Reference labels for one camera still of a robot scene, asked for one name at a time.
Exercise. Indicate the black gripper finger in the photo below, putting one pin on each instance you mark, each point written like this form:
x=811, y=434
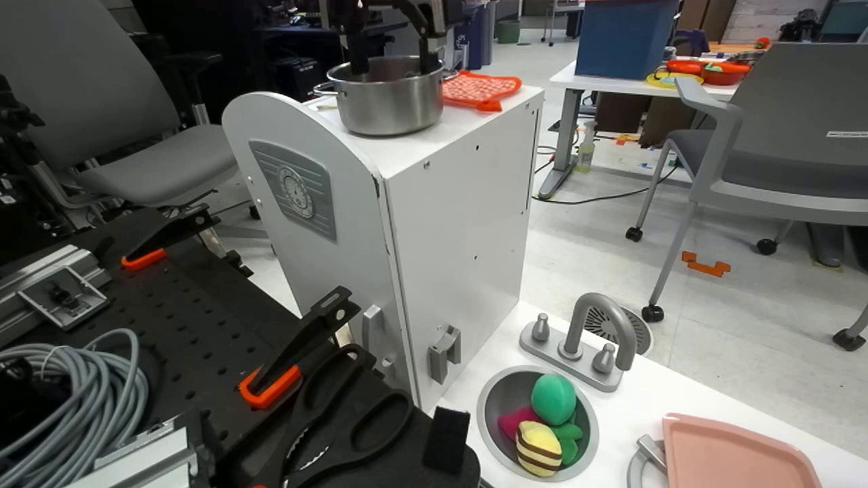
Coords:
x=423, y=41
x=358, y=41

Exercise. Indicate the green plush toy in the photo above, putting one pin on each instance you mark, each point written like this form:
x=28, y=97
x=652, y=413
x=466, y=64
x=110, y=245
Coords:
x=553, y=399

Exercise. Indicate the yellow and black sponge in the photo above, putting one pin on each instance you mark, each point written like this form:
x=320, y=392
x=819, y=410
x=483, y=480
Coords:
x=537, y=448

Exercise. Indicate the silver metal pot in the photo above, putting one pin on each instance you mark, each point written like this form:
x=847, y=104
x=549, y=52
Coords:
x=389, y=104

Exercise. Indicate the orange mesh pot holder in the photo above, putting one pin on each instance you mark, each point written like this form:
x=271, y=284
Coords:
x=478, y=89

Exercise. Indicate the white toy kitchen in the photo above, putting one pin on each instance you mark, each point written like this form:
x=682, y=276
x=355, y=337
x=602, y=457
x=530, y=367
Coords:
x=450, y=200

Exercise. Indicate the grey toy faucet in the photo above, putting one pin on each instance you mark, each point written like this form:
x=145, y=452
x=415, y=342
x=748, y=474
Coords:
x=587, y=329

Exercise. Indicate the grey toy sink bowl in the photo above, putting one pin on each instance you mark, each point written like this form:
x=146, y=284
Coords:
x=506, y=388

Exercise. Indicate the small green toy vegetable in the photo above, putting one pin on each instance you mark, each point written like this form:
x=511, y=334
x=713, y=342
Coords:
x=569, y=444

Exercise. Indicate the white desk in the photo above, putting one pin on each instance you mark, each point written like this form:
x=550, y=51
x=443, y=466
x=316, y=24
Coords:
x=587, y=83

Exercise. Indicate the grey padded chair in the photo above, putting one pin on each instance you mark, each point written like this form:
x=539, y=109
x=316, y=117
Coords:
x=137, y=165

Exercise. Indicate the black orange bar clamp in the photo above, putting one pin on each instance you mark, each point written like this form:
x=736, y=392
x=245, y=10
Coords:
x=298, y=348
x=165, y=235

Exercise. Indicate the orange basket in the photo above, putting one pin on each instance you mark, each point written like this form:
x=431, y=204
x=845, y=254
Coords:
x=705, y=71

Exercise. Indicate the black pegboard table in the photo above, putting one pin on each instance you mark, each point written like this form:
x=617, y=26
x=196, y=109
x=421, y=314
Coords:
x=191, y=327

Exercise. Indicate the grey office chair with casters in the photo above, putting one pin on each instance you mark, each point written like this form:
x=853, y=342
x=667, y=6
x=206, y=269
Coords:
x=777, y=152

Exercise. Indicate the black scissors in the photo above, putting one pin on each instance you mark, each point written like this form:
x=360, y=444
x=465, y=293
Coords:
x=360, y=429

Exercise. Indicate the metal plate with black part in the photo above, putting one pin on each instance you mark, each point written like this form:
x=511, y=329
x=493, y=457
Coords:
x=63, y=299

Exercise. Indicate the small black box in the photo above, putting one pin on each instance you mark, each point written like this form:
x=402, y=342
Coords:
x=446, y=440

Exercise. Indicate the pink plastic tray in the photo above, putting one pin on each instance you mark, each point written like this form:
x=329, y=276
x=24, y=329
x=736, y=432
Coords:
x=732, y=457

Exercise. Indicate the aluminium rail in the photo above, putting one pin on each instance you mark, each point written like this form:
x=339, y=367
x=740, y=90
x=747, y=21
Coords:
x=36, y=272

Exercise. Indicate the metal bracket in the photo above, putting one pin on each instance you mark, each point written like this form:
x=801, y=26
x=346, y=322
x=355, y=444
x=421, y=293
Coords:
x=149, y=457

